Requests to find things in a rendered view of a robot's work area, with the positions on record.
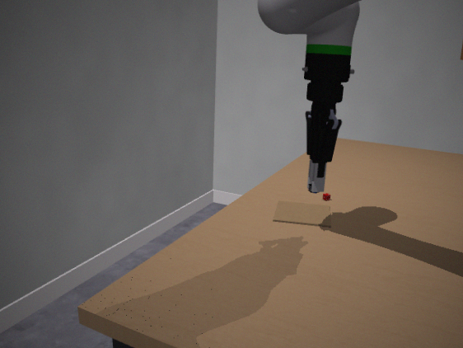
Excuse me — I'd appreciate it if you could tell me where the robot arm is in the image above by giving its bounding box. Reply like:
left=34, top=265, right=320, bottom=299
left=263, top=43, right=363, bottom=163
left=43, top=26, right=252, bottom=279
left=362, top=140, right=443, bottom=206
left=258, top=0, right=361, bottom=85

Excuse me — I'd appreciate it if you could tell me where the tan square mat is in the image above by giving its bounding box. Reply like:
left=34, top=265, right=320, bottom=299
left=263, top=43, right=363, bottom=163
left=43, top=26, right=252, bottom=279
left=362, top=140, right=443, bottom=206
left=273, top=200, right=331, bottom=228

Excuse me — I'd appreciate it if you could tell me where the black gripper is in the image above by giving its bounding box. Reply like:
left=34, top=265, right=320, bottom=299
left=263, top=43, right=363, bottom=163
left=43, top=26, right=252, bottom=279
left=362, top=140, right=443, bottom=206
left=306, top=82, right=344, bottom=192

